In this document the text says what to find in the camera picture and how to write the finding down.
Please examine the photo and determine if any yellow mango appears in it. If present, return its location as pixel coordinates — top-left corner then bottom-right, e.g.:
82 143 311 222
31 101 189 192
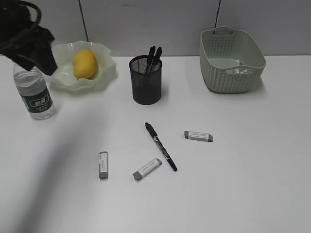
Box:
72 49 97 79

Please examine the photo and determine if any grey white eraser middle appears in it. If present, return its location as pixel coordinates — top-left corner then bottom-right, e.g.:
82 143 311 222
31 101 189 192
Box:
133 158 162 181

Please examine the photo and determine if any pale green wavy plate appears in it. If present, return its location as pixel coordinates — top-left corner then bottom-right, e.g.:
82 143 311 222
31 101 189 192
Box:
47 41 117 93

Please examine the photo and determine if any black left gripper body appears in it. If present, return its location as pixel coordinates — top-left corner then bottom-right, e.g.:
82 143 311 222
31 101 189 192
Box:
0 0 54 71

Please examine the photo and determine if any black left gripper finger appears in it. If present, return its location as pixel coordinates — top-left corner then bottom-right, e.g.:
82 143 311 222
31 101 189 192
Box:
33 45 57 75

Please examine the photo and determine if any black cable wall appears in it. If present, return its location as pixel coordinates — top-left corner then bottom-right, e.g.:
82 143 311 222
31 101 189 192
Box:
78 0 89 41
213 0 222 28

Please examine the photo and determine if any grey white eraser right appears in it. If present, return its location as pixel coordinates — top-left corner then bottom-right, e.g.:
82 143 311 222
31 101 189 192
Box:
184 131 214 142

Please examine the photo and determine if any black cable right wall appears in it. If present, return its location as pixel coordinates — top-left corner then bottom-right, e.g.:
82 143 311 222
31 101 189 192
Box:
213 0 222 28

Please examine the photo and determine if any grey white eraser left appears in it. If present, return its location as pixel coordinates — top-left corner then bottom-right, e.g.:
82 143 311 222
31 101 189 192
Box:
98 151 108 179

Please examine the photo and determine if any pale green woven basket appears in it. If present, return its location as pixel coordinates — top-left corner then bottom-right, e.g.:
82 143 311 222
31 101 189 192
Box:
199 26 266 94

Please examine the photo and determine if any grey white eraser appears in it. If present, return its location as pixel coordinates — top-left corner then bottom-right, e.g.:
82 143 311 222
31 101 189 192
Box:
184 131 214 142
98 151 108 179
133 158 162 181

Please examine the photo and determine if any black marker pen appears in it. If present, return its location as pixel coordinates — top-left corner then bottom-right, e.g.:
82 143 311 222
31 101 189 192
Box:
145 46 156 73
150 47 162 73
145 122 177 171

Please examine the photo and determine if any waste paper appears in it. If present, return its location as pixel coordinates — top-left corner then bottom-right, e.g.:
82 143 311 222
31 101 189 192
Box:
227 59 247 74

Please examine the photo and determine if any clear water bottle green label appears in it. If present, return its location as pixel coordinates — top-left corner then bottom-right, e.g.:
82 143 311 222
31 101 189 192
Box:
13 64 56 120

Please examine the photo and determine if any black cable left wall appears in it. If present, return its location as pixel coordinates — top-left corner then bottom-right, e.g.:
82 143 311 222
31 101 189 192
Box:
78 0 89 41

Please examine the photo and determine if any black mesh pen holder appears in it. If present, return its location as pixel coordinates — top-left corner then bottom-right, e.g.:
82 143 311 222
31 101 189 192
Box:
129 55 162 105

